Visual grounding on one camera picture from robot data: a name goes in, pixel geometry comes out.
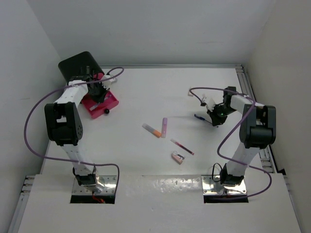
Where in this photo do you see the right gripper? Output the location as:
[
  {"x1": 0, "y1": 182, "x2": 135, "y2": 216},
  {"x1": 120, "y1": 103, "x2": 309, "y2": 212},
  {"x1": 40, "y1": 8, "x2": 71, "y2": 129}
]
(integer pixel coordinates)
[{"x1": 207, "y1": 104, "x2": 237, "y2": 126}]

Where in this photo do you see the pink drawer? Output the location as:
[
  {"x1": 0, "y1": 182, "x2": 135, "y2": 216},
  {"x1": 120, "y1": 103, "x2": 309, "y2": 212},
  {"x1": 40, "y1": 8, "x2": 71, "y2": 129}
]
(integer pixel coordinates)
[{"x1": 81, "y1": 91, "x2": 119, "y2": 119}]

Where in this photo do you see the blue capped pen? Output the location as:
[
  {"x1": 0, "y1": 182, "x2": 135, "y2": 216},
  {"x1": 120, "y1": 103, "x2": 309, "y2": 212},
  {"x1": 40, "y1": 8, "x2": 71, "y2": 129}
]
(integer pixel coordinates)
[{"x1": 194, "y1": 114, "x2": 213, "y2": 125}]

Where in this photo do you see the clear red ink pen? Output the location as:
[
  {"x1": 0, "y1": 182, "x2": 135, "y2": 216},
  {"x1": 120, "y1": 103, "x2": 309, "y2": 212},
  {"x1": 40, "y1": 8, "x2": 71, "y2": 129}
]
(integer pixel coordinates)
[{"x1": 170, "y1": 139, "x2": 194, "y2": 155}]

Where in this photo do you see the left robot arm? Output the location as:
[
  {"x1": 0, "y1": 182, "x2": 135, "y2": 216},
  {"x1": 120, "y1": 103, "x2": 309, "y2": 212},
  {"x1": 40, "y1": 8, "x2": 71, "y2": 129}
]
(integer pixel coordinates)
[{"x1": 44, "y1": 66, "x2": 105, "y2": 194}]

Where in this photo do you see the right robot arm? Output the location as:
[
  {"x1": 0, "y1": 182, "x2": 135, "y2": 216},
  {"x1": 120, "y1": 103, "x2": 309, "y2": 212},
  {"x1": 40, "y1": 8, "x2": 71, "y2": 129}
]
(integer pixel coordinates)
[{"x1": 207, "y1": 86, "x2": 276, "y2": 186}]

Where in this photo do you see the black drawer cabinet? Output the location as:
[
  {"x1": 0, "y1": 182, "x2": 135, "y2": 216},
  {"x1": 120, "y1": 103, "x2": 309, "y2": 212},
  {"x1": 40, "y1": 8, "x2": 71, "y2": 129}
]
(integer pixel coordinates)
[{"x1": 58, "y1": 51, "x2": 104, "y2": 83}]

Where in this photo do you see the purple highlighter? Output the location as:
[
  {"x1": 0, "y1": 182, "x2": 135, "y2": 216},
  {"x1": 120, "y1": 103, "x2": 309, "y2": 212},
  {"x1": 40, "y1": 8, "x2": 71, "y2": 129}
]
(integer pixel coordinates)
[{"x1": 161, "y1": 117, "x2": 168, "y2": 138}]

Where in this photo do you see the pink eraser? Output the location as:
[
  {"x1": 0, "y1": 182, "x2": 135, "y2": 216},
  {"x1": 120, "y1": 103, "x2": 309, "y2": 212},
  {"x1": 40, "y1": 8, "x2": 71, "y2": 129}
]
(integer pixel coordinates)
[{"x1": 171, "y1": 151, "x2": 185, "y2": 165}]

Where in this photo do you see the orange highlighter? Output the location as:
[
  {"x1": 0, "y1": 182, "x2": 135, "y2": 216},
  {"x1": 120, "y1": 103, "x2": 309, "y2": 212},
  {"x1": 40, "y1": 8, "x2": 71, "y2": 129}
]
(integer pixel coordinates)
[{"x1": 142, "y1": 123, "x2": 161, "y2": 138}]

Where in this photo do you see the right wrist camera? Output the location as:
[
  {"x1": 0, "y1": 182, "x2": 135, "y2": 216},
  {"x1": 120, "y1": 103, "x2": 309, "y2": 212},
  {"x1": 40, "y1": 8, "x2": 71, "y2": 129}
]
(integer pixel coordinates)
[{"x1": 201, "y1": 94, "x2": 216, "y2": 111}]

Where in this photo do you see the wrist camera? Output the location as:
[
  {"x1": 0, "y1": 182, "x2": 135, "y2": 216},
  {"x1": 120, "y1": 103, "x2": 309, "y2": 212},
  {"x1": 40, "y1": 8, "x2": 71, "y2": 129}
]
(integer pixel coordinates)
[
  {"x1": 101, "y1": 75, "x2": 118, "y2": 89},
  {"x1": 201, "y1": 94, "x2": 216, "y2": 111}
]

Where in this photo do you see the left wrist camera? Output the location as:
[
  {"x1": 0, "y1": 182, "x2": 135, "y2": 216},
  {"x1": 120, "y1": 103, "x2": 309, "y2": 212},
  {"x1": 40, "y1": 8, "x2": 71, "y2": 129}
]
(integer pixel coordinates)
[{"x1": 101, "y1": 75, "x2": 118, "y2": 89}]

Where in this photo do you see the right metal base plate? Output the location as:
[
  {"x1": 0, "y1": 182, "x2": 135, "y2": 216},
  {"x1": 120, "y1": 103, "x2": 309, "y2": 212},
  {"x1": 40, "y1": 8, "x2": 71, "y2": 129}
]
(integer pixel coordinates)
[{"x1": 201, "y1": 175, "x2": 247, "y2": 196}]

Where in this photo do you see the metal base plate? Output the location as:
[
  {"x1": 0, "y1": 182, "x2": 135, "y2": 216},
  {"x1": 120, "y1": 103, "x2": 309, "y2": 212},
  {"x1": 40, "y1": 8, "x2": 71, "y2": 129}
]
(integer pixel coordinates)
[
  {"x1": 71, "y1": 175, "x2": 117, "y2": 196},
  {"x1": 201, "y1": 175, "x2": 247, "y2": 196}
]

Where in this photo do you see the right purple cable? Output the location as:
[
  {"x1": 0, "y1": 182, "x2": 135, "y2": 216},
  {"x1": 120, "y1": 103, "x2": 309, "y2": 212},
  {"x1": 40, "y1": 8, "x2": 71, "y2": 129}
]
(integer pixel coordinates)
[{"x1": 189, "y1": 86, "x2": 272, "y2": 201}]

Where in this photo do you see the purple cable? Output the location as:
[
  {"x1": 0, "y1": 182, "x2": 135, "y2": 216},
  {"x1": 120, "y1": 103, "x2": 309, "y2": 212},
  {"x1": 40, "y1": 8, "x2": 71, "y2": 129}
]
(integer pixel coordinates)
[
  {"x1": 23, "y1": 67, "x2": 125, "y2": 192},
  {"x1": 189, "y1": 86, "x2": 272, "y2": 201}
]

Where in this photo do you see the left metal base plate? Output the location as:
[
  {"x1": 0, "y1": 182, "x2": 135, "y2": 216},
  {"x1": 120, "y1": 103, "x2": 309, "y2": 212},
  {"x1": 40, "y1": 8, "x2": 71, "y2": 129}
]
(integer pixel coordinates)
[{"x1": 71, "y1": 175, "x2": 117, "y2": 196}]

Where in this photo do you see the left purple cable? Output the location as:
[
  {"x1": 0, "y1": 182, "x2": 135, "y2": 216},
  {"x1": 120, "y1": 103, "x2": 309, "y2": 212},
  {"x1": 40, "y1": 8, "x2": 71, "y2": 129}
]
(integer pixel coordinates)
[{"x1": 23, "y1": 67, "x2": 125, "y2": 192}]

